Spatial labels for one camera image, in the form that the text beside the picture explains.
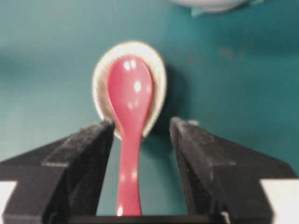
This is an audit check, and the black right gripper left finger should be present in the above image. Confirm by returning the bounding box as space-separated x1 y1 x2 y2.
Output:
0 120 114 224

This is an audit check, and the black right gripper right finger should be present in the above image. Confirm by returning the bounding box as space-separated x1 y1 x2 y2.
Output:
170 117 297 224

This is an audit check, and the red plastic spoon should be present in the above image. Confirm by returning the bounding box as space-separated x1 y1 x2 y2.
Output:
107 55 153 217

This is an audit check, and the white plastic bowl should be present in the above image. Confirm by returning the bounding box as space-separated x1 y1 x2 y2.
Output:
172 0 248 12

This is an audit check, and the cream patterned small dish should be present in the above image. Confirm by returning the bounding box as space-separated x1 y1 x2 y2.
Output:
92 41 167 138

